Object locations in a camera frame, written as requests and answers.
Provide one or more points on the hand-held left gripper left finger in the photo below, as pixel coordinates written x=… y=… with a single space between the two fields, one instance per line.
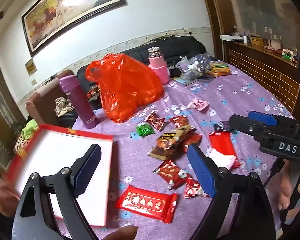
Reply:
x=86 y=172

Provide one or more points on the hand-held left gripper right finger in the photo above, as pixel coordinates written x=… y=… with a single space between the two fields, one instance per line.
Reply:
x=201 y=172

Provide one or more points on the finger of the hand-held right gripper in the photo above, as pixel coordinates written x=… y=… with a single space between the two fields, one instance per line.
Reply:
x=262 y=118
x=245 y=126

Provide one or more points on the red white patterned packet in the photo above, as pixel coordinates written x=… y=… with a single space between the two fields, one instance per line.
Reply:
x=192 y=188

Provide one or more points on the long plain red packet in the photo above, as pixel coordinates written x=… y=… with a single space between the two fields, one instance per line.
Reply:
x=221 y=141

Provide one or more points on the red packet white cartoon print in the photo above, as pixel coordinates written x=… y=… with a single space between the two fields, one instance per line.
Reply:
x=170 y=172

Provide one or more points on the red gift box white inside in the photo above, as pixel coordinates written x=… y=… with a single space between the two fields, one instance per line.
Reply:
x=60 y=150

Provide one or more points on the dark brown snack packet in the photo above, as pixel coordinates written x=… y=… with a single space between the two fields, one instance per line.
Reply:
x=165 y=145

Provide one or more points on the red packet gold characters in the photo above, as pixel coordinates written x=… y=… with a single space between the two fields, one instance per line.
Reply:
x=145 y=202

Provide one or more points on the person's right hand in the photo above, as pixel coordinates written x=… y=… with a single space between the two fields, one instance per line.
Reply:
x=286 y=187

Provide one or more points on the small black packet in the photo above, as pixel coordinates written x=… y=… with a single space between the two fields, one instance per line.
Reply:
x=221 y=126

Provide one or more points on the white pink packet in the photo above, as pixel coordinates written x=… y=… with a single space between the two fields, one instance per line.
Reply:
x=222 y=160

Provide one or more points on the purple floral tablecloth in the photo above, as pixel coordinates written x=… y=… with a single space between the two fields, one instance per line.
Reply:
x=240 y=97

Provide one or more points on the wooden lattice counter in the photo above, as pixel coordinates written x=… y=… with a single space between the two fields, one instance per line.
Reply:
x=260 y=67

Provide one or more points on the pink snack packet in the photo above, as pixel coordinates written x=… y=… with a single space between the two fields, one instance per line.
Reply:
x=198 y=104

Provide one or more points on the yellow green boxes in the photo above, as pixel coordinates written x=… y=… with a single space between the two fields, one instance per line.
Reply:
x=218 y=68

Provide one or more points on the dark red snack packet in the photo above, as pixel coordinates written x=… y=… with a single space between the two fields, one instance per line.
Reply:
x=155 y=121

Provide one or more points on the patterned cloth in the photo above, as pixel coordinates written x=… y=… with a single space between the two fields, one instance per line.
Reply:
x=62 y=106

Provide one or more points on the green snack packet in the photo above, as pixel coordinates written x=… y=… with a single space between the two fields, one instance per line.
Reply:
x=145 y=130

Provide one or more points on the leaf print blanket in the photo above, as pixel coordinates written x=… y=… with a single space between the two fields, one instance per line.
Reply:
x=20 y=147

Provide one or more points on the green cloth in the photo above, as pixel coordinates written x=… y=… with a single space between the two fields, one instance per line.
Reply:
x=30 y=128

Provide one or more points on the purple thermos bottle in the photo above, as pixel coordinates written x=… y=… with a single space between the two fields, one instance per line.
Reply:
x=77 y=100

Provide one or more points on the blue booklet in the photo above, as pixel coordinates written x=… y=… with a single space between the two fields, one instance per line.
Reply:
x=185 y=80

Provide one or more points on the cardboard box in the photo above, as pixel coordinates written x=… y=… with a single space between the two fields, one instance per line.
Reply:
x=256 y=40

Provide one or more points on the grey plastic bag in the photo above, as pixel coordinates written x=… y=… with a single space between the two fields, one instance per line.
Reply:
x=201 y=61

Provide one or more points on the brown armchair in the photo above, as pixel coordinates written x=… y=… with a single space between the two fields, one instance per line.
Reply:
x=43 y=105

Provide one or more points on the white tray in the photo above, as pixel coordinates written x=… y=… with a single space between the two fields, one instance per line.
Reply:
x=230 y=37

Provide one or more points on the black pouch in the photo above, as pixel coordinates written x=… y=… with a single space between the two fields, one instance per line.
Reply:
x=176 y=71

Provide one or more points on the orange plastic bag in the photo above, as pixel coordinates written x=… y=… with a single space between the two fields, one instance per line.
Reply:
x=125 y=87

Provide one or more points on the black leather sofa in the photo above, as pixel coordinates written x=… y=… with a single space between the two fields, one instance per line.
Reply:
x=180 y=47

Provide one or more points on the pink thermos bottle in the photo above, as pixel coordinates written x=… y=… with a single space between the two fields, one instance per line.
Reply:
x=158 y=67

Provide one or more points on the wooden glass-panel door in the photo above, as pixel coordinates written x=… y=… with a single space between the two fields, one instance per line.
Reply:
x=2 y=105

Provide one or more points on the framed horse painting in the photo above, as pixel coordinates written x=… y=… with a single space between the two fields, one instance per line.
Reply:
x=70 y=12

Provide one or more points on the wall socket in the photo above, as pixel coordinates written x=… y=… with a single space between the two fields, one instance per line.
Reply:
x=34 y=82

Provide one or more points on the wooden door frame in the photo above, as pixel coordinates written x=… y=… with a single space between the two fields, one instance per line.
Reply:
x=212 y=17

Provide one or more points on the small yellow wall poster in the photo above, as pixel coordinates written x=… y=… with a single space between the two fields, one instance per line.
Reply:
x=31 y=66

